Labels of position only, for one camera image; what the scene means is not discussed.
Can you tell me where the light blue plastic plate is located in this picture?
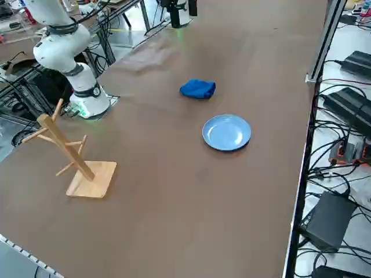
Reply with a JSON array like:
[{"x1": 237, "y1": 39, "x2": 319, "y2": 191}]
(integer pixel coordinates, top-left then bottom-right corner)
[{"x1": 202, "y1": 114, "x2": 252, "y2": 153}]

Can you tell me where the aluminium frame post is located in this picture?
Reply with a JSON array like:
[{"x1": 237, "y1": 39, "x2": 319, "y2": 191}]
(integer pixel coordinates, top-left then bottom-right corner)
[{"x1": 305, "y1": 0, "x2": 348, "y2": 84}]

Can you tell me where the black box device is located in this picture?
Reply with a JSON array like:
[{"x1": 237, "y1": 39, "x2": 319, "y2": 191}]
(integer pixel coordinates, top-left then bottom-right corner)
[
  {"x1": 298, "y1": 191, "x2": 358, "y2": 253},
  {"x1": 311, "y1": 265, "x2": 371, "y2": 278}
]

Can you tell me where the large black power brick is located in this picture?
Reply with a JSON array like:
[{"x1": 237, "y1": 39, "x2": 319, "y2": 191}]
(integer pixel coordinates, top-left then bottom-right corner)
[{"x1": 322, "y1": 86, "x2": 371, "y2": 131}]

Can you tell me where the blue cloth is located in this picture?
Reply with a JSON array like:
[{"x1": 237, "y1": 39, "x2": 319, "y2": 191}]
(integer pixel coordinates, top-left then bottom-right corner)
[{"x1": 179, "y1": 78, "x2": 217, "y2": 100}]

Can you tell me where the orange and black device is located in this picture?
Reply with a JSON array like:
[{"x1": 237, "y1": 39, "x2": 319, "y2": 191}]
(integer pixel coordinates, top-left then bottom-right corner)
[{"x1": 329, "y1": 141, "x2": 371, "y2": 168}]

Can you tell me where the wooden cup rack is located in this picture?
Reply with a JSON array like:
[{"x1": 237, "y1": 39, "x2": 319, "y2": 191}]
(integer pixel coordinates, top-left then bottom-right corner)
[{"x1": 22, "y1": 98, "x2": 118, "y2": 199}]

